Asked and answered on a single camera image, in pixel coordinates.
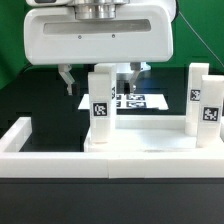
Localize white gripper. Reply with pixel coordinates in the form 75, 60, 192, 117
24, 2, 174, 96

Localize white desk top panel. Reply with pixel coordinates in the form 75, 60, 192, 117
84, 115, 224, 153

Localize sheet with four markers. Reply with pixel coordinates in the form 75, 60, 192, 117
78, 94, 168, 110

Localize white U-shaped fence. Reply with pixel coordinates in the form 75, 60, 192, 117
0, 117, 224, 178

